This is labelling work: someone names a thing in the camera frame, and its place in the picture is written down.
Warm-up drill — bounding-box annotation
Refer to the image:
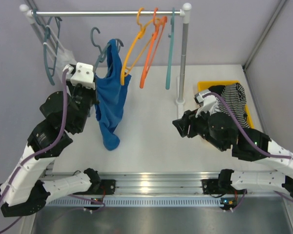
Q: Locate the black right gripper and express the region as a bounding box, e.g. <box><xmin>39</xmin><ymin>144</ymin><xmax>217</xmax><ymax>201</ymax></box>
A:
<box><xmin>173</xmin><ymin>104</ymin><xmax>227</xmax><ymax>152</ymax></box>

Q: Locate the blue tank top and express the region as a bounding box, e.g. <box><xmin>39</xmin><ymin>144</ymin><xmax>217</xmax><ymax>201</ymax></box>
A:
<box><xmin>95</xmin><ymin>39</ymin><xmax>131</xmax><ymax>151</ymax></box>

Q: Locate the dark blue-grey hanger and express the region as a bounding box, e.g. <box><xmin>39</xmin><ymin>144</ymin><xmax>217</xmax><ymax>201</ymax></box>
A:
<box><xmin>87</xmin><ymin>27</ymin><xmax>125</xmax><ymax>117</ymax></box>

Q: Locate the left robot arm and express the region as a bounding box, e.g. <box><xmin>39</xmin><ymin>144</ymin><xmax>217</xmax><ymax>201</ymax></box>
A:
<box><xmin>0</xmin><ymin>84</ymin><xmax>101</xmax><ymax>217</ymax></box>

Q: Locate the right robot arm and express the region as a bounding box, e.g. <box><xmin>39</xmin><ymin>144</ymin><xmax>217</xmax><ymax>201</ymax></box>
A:
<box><xmin>172</xmin><ymin>110</ymin><xmax>293</xmax><ymax>198</ymax></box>

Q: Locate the white garment on hanger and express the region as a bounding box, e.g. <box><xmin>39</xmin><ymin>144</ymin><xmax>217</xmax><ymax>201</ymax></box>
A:
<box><xmin>42</xmin><ymin>24</ymin><xmax>77</xmax><ymax>81</ymax></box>

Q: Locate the yellow hanger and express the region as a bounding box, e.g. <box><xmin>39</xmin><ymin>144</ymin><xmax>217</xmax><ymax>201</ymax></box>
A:
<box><xmin>120</xmin><ymin>7</ymin><xmax>160</xmax><ymax>86</ymax></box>

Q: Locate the teal hanger right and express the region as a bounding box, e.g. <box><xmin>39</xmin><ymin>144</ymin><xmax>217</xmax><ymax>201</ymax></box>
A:
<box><xmin>165</xmin><ymin>7</ymin><xmax>175</xmax><ymax>90</ymax></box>

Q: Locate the orange hanger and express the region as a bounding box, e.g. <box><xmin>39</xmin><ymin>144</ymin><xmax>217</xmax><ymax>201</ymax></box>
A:
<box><xmin>140</xmin><ymin>7</ymin><xmax>167</xmax><ymax>89</ymax></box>

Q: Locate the teal hanger with garment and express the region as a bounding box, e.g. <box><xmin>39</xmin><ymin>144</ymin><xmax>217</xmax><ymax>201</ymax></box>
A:
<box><xmin>32</xmin><ymin>8</ymin><xmax>62</xmax><ymax>86</ymax></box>

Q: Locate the yellow plastic bin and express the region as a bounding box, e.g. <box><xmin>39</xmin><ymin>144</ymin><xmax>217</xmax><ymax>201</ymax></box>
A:
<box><xmin>197</xmin><ymin>80</ymin><xmax>254</xmax><ymax>128</ymax></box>

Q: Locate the black garment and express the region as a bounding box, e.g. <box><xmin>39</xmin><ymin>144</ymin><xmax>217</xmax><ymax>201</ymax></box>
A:
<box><xmin>208</xmin><ymin>85</ymin><xmax>226</xmax><ymax>96</ymax></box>

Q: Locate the black white striped shirt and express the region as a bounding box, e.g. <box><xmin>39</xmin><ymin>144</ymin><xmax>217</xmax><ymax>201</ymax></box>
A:
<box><xmin>221</xmin><ymin>83</ymin><xmax>250</xmax><ymax>128</ymax></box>

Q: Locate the corner metal profile right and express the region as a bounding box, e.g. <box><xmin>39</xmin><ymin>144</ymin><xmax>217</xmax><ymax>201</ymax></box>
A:
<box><xmin>242</xmin><ymin>0</ymin><xmax>289</xmax><ymax>72</ymax></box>

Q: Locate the corner metal profile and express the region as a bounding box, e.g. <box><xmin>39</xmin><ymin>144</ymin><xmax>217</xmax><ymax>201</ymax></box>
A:
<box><xmin>242</xmin><ymin>0</ymin><xmax>289</xmax><ymax>72</ymax></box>
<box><xmin>19</xmin><ymin>0</ymin><xmax>74</xmax><ymax>234</ymax></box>

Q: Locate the silver clothes rack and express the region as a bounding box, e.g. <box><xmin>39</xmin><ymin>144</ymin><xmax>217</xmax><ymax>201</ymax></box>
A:
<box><xmin>19</xmin><ymin>2</ymin><xmax>192</xmax><ymax>118</ymax></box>

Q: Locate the corner metal profile left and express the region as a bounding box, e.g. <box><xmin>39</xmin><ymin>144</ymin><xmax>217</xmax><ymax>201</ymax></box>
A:
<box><xmin>19</xmin><ymin>0</ymin><xmax>74</xmax><ymax>234</ymax></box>

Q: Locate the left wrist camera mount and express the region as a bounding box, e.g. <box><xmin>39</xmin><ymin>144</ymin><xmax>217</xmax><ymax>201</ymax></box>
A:
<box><xmin>63</xmin><ymin>62</ymin><xmax>96</xmax><ymax>90</ymax></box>

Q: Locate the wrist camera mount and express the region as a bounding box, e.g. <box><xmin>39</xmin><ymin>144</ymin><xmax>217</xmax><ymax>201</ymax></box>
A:
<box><xmin>194</xmin><ymin>89</ymin><xmax>218</xmax><ymax>118</ymax></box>
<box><xmin>63</xmin><ymin>62</ymin><xmax>96</xmax><ymax>90</ymax></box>

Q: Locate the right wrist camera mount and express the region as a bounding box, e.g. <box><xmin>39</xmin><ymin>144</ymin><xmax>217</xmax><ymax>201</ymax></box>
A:
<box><xmin>194</xmin><ymin>89</ymin><xmax>218</xmax><ymax>118</ymax></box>

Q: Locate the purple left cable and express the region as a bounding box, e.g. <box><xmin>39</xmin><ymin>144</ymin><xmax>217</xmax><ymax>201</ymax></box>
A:
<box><xmin>0</xmin><ymin>67</ymin><xmax>105</xmax><ymax>233</ymax></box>

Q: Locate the purple cable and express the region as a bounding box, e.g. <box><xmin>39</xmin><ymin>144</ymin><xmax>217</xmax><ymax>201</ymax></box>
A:
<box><xmin>0</xmin><ymin>67</ymin><xmax>105</xmax><ymax>233</ymax></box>
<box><xmin>203</xmin><ymin>92</ymin><xmax>293</xmax><ymax>205</ymax></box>

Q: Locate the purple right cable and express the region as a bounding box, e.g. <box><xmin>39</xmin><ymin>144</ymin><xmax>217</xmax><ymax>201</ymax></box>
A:
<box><xmin>203</xmin><ymin>92</ymin><xmax>293</xmax><ymax>205</ymax></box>

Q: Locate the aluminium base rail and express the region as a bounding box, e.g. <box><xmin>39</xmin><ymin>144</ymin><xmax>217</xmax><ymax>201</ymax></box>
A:
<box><xmin>51</xmin><ymin>159</ymin><xmax>291</xmax><ymax>209</ymax></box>

